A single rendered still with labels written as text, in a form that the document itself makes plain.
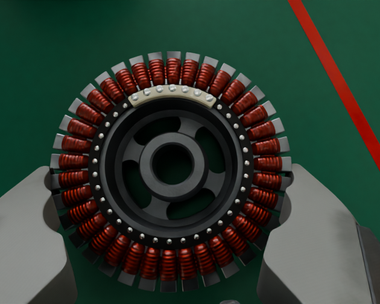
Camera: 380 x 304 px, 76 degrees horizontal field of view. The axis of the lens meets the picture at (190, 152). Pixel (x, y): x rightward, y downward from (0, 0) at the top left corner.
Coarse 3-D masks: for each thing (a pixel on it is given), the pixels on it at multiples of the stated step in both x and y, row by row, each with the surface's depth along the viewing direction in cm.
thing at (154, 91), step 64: (192, 64) 12; (64, 128) 12; (128, 128) 13; (192, 128) 14; (256, 128) 11; (64, 192) 11; (128, 192) 13; (192, 192) 13; (256, 192) 11; (128, 256) 10; (192, 256) 10
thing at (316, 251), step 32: (288, 192) 10; (320, 192) 10; (288, 224) 8; (320, 224) 8; (352, 224) 8; (288, 256) 7; (320, 256) 7; (352, 256) 7; (256, 288) 8; (288, 288) 6; (320, 288) 6; (352, 288) 6
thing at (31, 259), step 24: (48, 168) 11; (24, 192) 10; (48, 192) 10; (0, 216) 8; (24, 216) 8; (48, 216) 9; (0, 240) 7; (24, 240) 7; (48, 240) 7; (0, 264) 7; (24, 264) 7; (48, 264) 7; (0, 288) 6; (24, 288) 6; (48, 288) 6; (72, 288) 7
